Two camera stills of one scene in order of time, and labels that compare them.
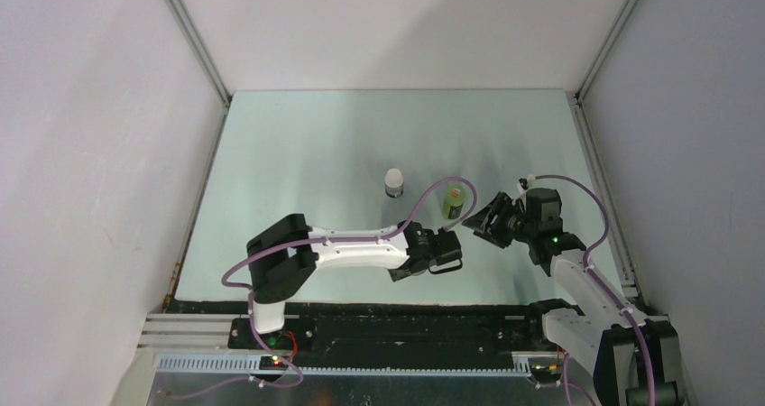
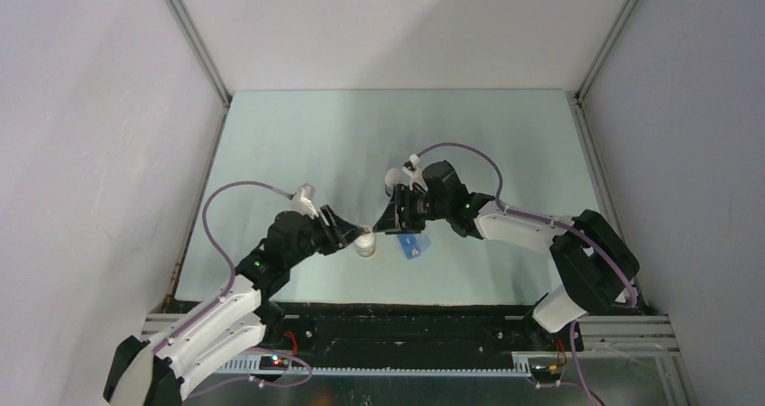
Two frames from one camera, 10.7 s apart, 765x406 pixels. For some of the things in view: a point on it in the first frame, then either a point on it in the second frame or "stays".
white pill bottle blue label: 394,183 stays
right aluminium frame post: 612,39 stays
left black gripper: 396,275 to 337,234
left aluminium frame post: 177,9 stays
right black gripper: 492,232 to 394,219
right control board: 546,369 stays
